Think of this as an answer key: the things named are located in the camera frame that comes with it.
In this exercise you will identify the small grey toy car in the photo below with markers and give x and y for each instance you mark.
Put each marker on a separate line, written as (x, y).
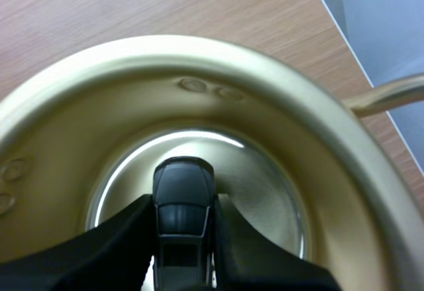
(183, 205)

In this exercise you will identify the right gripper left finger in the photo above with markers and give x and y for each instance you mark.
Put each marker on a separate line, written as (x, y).
(99, 254)

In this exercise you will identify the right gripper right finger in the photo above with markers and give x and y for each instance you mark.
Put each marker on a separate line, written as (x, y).
(251, 258)

